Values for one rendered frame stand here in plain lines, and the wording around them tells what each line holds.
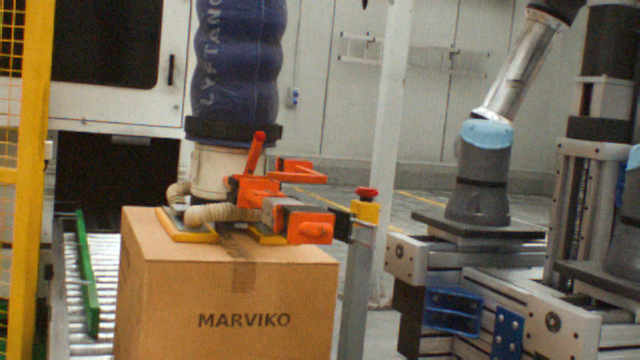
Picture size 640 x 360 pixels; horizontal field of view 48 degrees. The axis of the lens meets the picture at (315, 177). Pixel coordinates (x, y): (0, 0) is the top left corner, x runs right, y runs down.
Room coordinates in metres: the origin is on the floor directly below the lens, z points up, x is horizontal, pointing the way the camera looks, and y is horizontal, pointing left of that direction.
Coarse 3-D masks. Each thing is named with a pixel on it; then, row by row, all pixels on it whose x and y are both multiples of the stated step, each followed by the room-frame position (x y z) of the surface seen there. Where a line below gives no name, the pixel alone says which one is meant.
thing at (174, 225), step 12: (156, 216) 1.80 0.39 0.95; (168, 216) 1.70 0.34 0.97; (180, 216) 1.70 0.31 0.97; (168, 228) 1.59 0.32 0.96; (180, 228) 1.55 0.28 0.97; (204, 228) 1.58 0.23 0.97; (180, 240) 1.52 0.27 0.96; (192, 240) 1.52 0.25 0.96; (204, 240) 1.53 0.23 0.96; (216, 240) 1.54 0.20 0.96
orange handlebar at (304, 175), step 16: (224, 176) 1.63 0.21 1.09; (272, 176) 1.79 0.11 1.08; (288, 176) 1.80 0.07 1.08; (304, 176) 1.82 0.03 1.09; (320, 176) 1.83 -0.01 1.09; (256, 192) 1.36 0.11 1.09; (272, 192) 1.38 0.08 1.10; (256, 208) 1.35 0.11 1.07; (304, 224) 1.10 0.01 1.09; (320, 224) 1.11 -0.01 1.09
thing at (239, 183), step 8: (232, 176) 1.50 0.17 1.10; (240, 176) 1.51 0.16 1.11; (248, 176) 1.51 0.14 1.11; (256, 176) 1.52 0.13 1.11; (264, 176) 1.53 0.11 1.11; (232, 184) 1.46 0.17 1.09; (240, 184) 1.43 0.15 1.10; (248, 184) 1.44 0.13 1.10; (256, 184) 1.44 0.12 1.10; (264, 184) 1.45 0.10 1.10; (272, 184) 1.45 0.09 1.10; (280, 184) 1.47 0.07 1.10; (232, 192) 1.48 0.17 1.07; (240, 192) 1.43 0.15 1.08; (232, 200) 1.44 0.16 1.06; (240, 200) 1.43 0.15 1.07
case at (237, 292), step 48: (144, 240) 1.51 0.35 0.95; (240, 240) 1.61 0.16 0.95; (144, 288) 1.35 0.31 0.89; (192, 288) 1.38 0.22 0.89; (240, 288) 1.41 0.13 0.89; (288, 288) 1.45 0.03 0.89; (336, 288) 1.48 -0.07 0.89; (144, 336) 1.35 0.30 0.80; (192, 336) 1.38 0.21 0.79; (240, 336) 1.42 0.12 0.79; (288, 336) 1.45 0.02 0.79
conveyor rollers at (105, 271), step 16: (64, 240) 3.25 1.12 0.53; (96, 240) 3.30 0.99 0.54; (112, 240) 3.32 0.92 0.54; (96, 256) 2.96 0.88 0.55; (112, 256) 2.98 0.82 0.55; (96, 272) 2.70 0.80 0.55; (112, 272) 2.72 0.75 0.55; (80, 288) 2.50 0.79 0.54; (112, 288) 2.54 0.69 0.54; (80, 304) 2.33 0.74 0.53; (112, 304) 2.37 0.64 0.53; (80, 320) 2.16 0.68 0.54; (112, 320) 2.19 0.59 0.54; (80, 336) 2.00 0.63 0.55; (96, 336) 2.01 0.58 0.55; (112, 336) 2.03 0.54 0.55; (80, 352) 1.90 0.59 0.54; (96, 352) 1.92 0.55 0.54; (112, 352) 1.93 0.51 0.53
